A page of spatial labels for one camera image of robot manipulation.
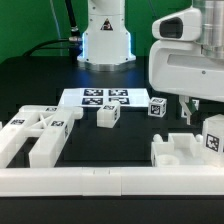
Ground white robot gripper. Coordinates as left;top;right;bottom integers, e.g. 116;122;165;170
149;40;224;125

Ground white chair seat part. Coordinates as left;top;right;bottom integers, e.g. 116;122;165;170
151;133;205;167

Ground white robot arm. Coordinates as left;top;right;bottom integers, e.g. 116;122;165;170
78;0;224;114

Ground small white tagged cube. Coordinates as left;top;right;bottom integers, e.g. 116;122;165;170
148;97;167;117
181;99;200;118

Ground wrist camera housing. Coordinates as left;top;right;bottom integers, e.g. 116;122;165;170
152;7;202;42

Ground white front obstacle wall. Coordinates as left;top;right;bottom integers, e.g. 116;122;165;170
0;166;224;197

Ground white marker base plate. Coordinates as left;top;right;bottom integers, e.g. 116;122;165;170
58;88;149;107

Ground black cable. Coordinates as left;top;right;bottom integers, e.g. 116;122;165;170
21;0;83;58

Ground white chair back frame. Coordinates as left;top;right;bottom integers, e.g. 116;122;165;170
0;105;83;168

